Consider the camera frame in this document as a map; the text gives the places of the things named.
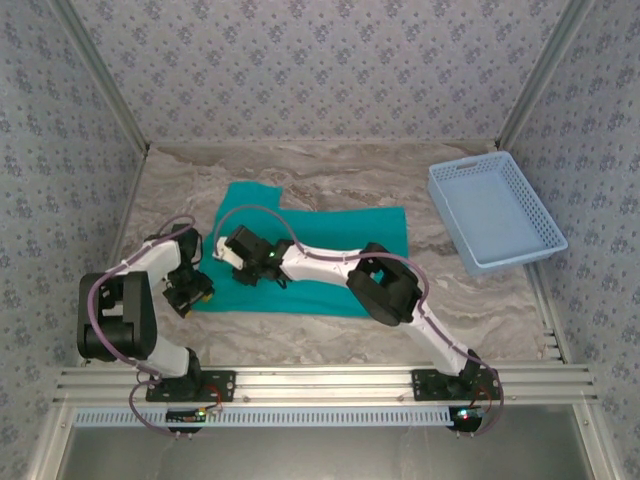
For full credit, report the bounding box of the teal t-shirt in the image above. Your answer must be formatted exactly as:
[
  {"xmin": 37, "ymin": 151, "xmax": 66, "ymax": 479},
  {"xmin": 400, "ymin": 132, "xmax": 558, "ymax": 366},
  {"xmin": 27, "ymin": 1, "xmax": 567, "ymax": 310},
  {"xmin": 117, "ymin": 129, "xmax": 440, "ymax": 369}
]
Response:
[{"xmin": 192, "ymin": 180, "xmax": 411, "ymax": 319}]

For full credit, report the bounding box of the small circuit board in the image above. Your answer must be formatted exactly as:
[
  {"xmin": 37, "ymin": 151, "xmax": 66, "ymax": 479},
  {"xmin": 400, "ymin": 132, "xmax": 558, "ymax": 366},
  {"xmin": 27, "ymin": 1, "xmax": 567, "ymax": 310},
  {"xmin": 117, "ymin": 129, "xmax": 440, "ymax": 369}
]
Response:
[
  {"xmin": 448, "ymin": 407, "xmax": 486, "ymax": 432},
  {"xmin": 166, "ymin": 408, "xmax": 207, "ymax": 427}
]

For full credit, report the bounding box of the blue perforated plastic basket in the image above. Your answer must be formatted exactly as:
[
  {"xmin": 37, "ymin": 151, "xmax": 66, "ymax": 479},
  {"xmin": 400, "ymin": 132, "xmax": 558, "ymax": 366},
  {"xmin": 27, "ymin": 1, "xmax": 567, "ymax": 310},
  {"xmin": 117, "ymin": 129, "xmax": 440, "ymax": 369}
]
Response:
[{"xmin": 426, "ymin": 152, "xmax": 569, "ymax": 274}]

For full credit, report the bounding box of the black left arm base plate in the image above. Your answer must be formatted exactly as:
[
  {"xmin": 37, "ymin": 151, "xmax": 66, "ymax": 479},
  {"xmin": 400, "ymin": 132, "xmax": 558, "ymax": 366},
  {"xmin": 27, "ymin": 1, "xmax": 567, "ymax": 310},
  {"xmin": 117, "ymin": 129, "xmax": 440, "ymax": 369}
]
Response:
[{"xmin": 145, "ymin": 368, "xmax": 237, "ymax": 404}]

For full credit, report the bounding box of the aluminium mounting rail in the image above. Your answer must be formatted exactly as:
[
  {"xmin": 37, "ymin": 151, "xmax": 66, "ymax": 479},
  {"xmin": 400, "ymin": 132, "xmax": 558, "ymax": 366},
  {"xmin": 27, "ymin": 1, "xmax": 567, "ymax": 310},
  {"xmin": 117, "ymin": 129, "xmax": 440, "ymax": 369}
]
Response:
[{"xmin": 54, "ymin": 363, "xmax": 599, "ymax": 405}]

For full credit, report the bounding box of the slotted pale blue cable duct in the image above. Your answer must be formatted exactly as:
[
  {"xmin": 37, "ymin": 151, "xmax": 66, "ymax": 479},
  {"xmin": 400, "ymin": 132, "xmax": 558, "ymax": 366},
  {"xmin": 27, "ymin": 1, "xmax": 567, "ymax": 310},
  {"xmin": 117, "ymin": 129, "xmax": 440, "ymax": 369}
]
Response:
[{"xmin": 73, "ymin": 407, "xmax": 456, "ymax": 429}]

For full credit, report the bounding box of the aluminium frame post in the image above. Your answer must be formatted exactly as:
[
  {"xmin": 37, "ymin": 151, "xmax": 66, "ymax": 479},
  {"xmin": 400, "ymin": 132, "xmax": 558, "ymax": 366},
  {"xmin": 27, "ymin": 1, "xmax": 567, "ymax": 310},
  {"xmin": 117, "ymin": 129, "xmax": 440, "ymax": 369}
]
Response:
[
  {"xmin": 494, "ymin": 0, "xmax": 599, "ymax": 151},
  {"xmin": 47, "ymin": 0, "xmax": 151, "ymax": 154},
  {"xmin": 24, "ymin": 404, "xmax": 71, "ymax": 480},
  {"xmin": 572, "ymin": 403, "xmax": 619, "ymax": 480}
]

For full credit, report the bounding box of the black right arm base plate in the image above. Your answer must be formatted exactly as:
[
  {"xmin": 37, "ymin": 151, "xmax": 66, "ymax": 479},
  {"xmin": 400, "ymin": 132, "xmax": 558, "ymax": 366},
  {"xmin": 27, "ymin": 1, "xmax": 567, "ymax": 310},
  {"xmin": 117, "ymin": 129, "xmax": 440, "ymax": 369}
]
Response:
[{"xmin": 410, "ymin": 368, "xmax": 504, "ymax": 402}]

